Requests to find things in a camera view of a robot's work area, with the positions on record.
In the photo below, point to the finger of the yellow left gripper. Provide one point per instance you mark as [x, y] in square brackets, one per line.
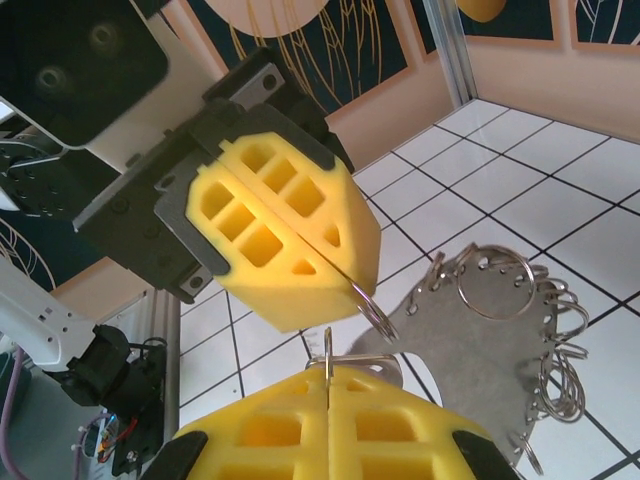
[340, 210]
[280, 295]

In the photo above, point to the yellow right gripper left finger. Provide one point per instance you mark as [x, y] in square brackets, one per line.
[280, 460]

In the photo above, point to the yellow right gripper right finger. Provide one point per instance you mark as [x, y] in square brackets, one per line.
[430, 450]

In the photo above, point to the silver key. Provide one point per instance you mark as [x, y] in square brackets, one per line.
[328, 360]

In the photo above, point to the crescent metal plate with holes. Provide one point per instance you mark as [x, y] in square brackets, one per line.
[475, 360]

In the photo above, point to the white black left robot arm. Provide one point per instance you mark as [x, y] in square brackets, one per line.
[40, 320]

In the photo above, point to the base wiring bundle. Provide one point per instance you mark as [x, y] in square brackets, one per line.
[107, 435]

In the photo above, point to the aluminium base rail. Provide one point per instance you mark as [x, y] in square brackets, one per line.
[167, 350]

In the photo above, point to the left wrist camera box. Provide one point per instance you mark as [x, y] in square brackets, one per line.
[75, 65]

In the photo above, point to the aluminium frame post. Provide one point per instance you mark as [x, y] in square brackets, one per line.
[450, 50]

